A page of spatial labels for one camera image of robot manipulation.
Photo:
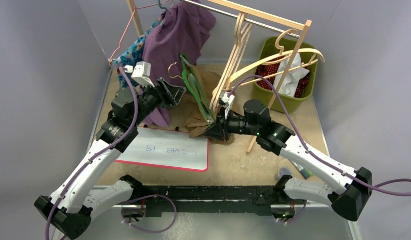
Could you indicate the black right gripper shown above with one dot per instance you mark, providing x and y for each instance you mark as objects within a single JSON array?
[{"x": 222, "y": 122}]

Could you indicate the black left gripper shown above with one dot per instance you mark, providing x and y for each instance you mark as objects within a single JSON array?
[{"x": 169, "y": 95}]

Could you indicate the green plastic hanger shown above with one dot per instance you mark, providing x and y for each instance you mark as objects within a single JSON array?
[{"x": 191, "y": 80}]

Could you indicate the tan garment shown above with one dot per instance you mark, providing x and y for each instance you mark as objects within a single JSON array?
[{"x": 195, "y": 123}]

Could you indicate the beige plastic hanger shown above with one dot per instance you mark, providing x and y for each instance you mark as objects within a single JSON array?
[{"x": 287, "y": 56}]

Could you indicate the red polka dot skirt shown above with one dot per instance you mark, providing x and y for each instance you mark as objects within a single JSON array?
[{"x": 267, "y": 70}]

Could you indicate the white garment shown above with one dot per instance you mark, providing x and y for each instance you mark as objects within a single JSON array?
[{"x": 291, "y": 81}]

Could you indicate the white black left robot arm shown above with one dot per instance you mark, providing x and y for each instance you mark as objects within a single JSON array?
[{"x": 71, "y": 208}]

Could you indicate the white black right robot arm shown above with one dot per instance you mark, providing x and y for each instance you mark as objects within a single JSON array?
[{"x": 341, "y": 187}]

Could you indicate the pink-framed whiteboard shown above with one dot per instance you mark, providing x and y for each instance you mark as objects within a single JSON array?
[{"x": 167, "y": 149}]

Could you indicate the blue floral garment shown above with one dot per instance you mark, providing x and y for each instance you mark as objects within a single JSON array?
[{"x": 134, "y": 53}]

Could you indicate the purple garment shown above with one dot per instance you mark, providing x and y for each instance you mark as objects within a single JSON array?
[{"x": 185, "y": 30}]

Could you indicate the small blue round lid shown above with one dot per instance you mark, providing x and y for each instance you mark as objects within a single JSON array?
[{"x": 284, "y": 171}]

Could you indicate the marker pen pack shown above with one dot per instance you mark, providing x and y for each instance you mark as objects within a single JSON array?
[{"x": 304, "y": 172}]

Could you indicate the green plastic bin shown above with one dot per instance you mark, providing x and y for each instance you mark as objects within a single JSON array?
[{"x": 291, "y": 103}]

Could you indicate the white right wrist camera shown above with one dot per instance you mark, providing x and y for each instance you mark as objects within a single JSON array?
[{"x": 227, "y": 100}]

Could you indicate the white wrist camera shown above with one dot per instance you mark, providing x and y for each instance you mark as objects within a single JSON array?
[
  {"x": 140, "y": 73},
  {"x": 227, "y": 100}
]

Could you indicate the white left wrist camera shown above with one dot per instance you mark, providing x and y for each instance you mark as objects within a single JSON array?
[{"x": 140, "y": 73}]

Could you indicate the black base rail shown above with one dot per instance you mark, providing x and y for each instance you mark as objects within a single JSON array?
[{"x": 260, "y": 200}]

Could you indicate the pink wire hanger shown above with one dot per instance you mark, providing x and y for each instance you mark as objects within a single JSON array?
[{"x": 136, "y": 21}]

